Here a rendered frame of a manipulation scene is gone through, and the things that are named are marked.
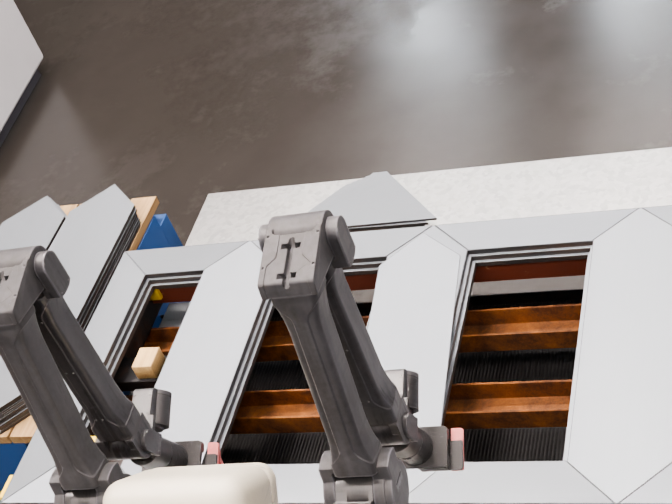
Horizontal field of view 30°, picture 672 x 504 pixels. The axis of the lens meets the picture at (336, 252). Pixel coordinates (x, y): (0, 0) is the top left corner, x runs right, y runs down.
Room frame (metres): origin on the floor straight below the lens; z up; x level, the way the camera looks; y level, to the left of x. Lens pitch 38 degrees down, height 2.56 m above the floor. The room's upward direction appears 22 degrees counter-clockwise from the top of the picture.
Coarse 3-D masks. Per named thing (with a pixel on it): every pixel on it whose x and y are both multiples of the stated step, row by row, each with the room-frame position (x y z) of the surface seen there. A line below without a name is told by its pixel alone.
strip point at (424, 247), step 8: (416, 240) 2.11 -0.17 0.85; (424, 240) 2.10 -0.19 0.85; (432, 240) 2.09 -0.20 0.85; (408, 248) 2.10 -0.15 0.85; (416, 248) 2.09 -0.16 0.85; (424, 248) 2.08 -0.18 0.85; (432, 248) 2.07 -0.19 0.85; (440, 248) 2.06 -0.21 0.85; (448, 248) 2.05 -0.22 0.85; (392, 256) 2.10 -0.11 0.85; (400, 256) 2.08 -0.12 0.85; (408, 256) 2.07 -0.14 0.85; (416, 256) 2.06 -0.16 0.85; (424, 256) 2.05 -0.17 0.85; (432, 256) 2.04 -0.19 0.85; (440, 256) 2.03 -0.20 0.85; (448, 256) 2.02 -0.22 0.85; (456, 256) 2.01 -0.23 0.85; (384, 264) 2.08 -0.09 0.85; (392, 264) 2.07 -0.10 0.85
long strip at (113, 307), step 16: (128, 256) 2.48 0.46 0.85; (128, 272) 2.42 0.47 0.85; (112, 288) 2.38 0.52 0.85; (128, 288) 2.36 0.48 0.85; (112, 304) 2.32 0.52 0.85; (128, 304) 2.30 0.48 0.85; (96, 320) 2.29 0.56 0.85; (112, 320) 2.27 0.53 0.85; (96, 336) 2.24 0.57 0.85; (112, 336) 2.21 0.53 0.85; (32, 448) 1.97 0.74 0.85; (32, 464) 1.92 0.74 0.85; (48, 464) 1.90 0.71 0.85; (16, 480) 1.89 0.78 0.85; (32, 480) 1.88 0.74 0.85
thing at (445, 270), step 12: (396, 264) 2.06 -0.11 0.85; (408, 264) 2.05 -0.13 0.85; (420, 264) 2.03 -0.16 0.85; (432, 264) 2.02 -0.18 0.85; (444, 264) 2.00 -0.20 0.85; (456, 264) 1.99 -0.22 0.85; (384, 276) 2.04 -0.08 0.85; (396, 276) 2.03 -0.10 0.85; (408, 276) 2.01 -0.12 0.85; (420, 276) 2.00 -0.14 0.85; (432, 276) 1.98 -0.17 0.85; (444, 276) 1.97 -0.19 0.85; (456, 276) 1.95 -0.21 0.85; (384, 288) 2.01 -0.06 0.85; (396, 288) 1.99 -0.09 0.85; (408, 288) 1.98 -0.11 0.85
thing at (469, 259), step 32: (480, 256) 2.00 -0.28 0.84; (512, 256) 1.97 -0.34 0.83; (544, 256) 1.94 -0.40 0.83; (576, 256) 1.90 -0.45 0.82; (160, 288) 2.36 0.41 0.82; (128, 320) 2.26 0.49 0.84; (256, 320) 2.08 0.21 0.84; (256, 352) 2.01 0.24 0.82; (576, 352) 1.65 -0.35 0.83; (448, 384) 1.70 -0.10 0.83; (224, 416) 1.85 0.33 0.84
